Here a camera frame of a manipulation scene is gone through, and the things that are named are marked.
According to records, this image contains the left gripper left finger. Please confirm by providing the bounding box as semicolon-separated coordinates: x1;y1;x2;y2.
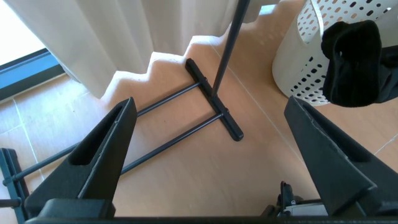
24;96;138;218

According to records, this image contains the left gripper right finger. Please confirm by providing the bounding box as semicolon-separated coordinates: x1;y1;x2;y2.
284;95;398;217

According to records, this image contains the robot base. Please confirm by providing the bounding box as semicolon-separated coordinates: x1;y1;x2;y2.
261;180;330;218

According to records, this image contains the white laundry basket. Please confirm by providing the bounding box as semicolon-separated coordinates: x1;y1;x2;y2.
272;0;398;106

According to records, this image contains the black clothes rack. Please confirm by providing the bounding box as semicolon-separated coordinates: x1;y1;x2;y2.
0;0;251;224

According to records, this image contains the black garment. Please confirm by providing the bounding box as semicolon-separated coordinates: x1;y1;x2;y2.
321;20;383;108

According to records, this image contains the window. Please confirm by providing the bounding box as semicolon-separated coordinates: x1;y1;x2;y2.
0;0;66;102

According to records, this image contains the beige curtain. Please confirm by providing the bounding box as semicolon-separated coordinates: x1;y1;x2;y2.
2;0;280;99

